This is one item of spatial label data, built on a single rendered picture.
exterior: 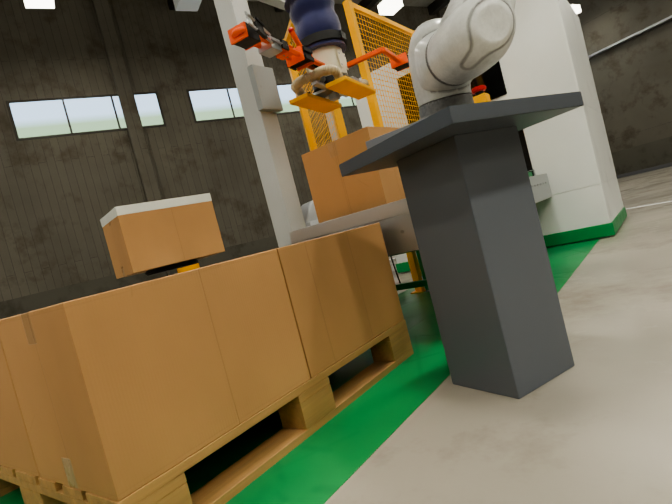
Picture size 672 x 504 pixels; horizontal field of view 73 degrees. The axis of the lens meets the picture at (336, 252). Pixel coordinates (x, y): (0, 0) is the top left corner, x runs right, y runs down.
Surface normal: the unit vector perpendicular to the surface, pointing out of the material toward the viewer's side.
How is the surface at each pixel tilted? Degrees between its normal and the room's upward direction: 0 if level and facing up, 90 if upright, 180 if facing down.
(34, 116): 90
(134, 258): 90
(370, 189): 90
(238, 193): 90
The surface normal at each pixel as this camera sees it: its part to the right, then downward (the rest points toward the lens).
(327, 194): -0.62, 0.18
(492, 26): 0.13, 0.18
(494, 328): -0.84, 0.24
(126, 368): 0.77, -0.18
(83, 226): 0.47, -0.09
